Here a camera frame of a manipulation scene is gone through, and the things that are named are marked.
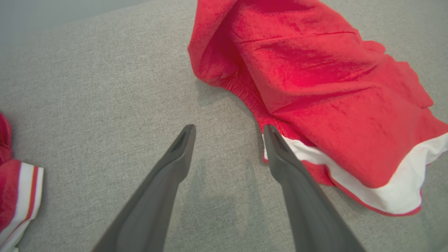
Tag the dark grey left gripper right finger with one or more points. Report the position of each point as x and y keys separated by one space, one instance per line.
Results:
x=308 y=210

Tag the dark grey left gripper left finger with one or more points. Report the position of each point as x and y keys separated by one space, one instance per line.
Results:
x=157 y=196

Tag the red shorts with white hem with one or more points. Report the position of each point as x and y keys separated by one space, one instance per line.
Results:
x=315 y=87

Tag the red and white jersey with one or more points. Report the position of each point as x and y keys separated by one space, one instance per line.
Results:
x=10 y=196

